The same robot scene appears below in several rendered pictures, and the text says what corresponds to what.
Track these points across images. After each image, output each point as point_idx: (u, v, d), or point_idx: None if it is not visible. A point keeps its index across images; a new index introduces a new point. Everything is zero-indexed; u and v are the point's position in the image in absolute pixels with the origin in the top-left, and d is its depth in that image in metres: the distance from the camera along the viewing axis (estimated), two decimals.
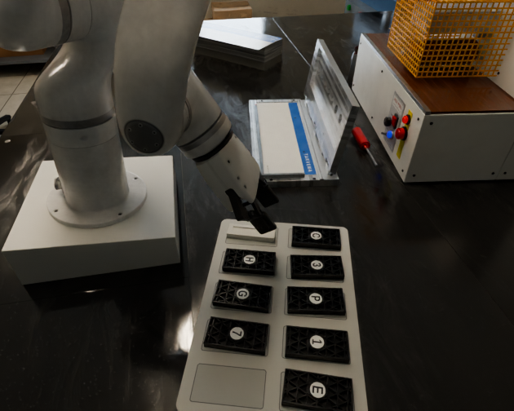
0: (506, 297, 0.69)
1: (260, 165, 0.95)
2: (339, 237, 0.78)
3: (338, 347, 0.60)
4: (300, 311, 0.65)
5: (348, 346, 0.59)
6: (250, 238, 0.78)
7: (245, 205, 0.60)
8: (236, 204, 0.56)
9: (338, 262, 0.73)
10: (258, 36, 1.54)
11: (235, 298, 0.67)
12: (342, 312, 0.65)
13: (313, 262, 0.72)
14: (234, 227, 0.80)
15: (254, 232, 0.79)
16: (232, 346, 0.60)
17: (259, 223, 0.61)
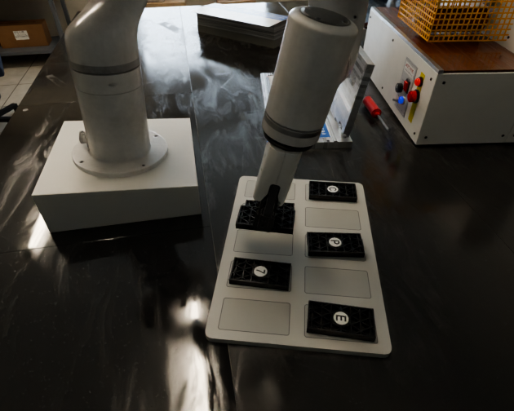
0: None
1: None
2: (356, 191, 0.80)
3: None
4: (321, 254, 0.67)
5: None
6: None
7: None
8: (272, 201, 0.56)
9: None
10: (267, 15, 1.56)
11: None
12: (361, 254, 0.67)
13: None
14: None
15: None
16: (256, 281, 0.62)
17: (263, 221, 0.62)
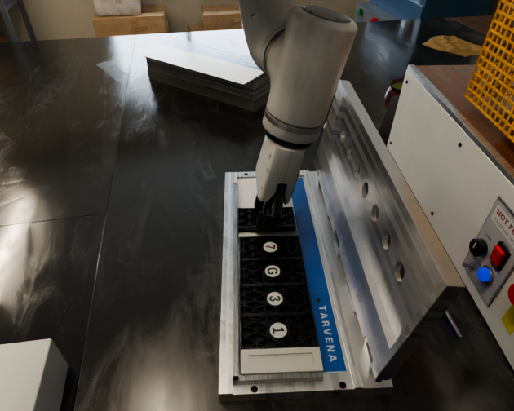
0: None
1: (234, 346, 0.48)
2: None
3: (303, 333, 0.50)
4: (250, 229, 0.64)
5: (316, 331, 0.49)
6: None
7: (272, 201, 0.59)
8: (281, 201, 0.56)
9: (303, 293, 0.54)
10: (245, 60, 1.06)
11: (265, 278, 0.56)
12: (292, 227, 0.64)
13: (270, 296, 0.53)
14: (251, 357, 0.47)
15: (288, 362, 0.46)
16: (269, 258, 0.59)
17: (268, 221, 0.62)
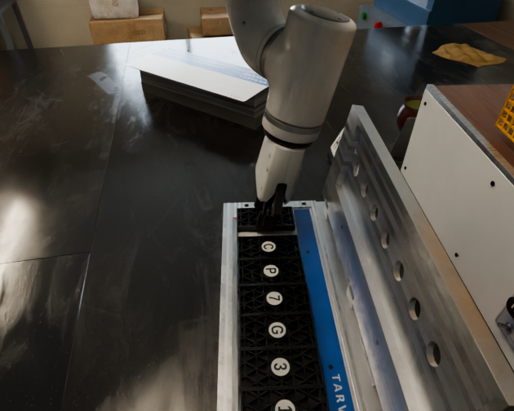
0: None
1: None
2: (299, 246, 0.60)
3: None
4: None
5: None
6: None
7: (272, 201, 0.59)
8: (281, 201, 0.56)
9: (313, 360, 0.46)
10: (245, 73, 0.99)
11: (269, 338, 0.49)
12: None
13: (275, 363, 0.46)
14: None
15: None
16: (273, 312, 0.51)
17: (268, 221, 0.62)
